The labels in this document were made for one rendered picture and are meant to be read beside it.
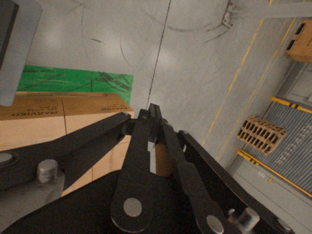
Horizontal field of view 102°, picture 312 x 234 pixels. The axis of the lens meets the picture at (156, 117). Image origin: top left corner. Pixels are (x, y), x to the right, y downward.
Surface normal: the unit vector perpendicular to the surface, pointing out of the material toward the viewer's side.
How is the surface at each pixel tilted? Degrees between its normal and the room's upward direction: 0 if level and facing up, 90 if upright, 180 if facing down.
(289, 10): 90
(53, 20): 0
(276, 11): 90
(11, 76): 0
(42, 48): 0
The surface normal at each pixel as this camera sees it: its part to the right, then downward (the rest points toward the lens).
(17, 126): 0.55, 0.47
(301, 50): -0.81, 0.08
